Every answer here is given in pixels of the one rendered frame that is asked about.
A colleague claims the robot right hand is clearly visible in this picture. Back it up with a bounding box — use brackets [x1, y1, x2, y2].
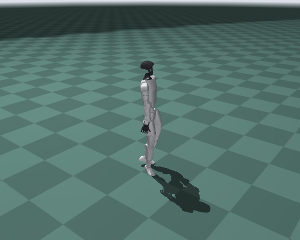
[141, 120, 151, 133]

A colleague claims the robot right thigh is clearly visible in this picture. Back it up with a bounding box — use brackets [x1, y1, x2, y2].
[143, 119, 156, 150]

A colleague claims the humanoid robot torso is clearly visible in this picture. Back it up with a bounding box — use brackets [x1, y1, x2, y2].
[140, 75, 157, 120]

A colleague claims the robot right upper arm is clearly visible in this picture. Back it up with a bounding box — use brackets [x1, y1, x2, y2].
[140, 82, 153, 108]

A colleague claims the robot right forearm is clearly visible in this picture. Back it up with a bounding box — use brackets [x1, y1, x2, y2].
[144, 103, 151, 125]

